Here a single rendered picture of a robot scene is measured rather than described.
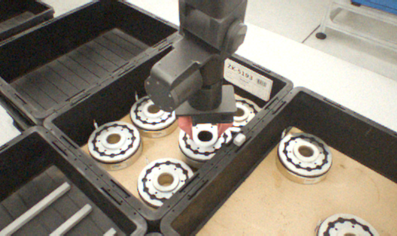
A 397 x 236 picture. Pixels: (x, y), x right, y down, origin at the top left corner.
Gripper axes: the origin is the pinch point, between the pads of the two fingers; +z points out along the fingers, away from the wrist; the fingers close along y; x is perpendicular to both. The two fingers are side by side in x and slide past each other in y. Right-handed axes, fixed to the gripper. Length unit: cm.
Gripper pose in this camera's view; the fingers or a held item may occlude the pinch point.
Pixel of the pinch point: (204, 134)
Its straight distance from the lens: 61.8
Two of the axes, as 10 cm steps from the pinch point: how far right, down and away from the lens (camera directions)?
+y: 10.0, -0.5, 0.2
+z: 0.2, 6.7, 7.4
